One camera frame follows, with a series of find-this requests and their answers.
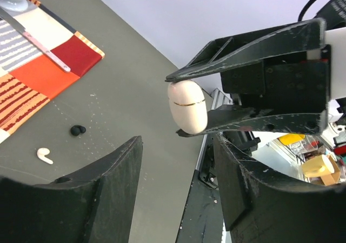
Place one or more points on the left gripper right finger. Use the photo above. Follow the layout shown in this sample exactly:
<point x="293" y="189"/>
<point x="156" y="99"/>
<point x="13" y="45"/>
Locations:
<point x="260" y="204"/>

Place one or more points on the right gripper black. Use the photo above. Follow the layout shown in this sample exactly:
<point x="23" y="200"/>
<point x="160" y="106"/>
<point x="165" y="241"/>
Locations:
<point x="272" y="89"/>

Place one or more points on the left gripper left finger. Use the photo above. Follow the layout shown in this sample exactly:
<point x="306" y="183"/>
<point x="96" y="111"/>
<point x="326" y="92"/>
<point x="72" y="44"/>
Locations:
<point x="93" y="204"/>

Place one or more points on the pink beige earbud charging case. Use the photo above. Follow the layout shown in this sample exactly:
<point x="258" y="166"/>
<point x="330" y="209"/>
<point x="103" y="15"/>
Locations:
<point x="187" y="106"/>

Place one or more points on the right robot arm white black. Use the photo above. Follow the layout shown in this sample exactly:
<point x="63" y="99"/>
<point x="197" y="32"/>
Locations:
<point x="334" y="14"/>

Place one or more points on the pink earbud lower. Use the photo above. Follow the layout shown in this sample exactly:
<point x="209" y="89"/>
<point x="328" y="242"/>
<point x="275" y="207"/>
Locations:
<point x="42" y="154"/>

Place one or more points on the black earbud right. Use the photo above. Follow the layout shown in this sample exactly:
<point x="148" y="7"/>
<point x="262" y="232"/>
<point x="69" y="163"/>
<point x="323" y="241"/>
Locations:
<point x="76" y="130"/>

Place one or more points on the colourful patchwork placemat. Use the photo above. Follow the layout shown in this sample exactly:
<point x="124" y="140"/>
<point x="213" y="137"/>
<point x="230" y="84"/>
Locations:
<point x="29" y="79"/>

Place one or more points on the knife with pink handle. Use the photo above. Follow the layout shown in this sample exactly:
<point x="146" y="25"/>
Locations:
<point x="21" y="29"/>

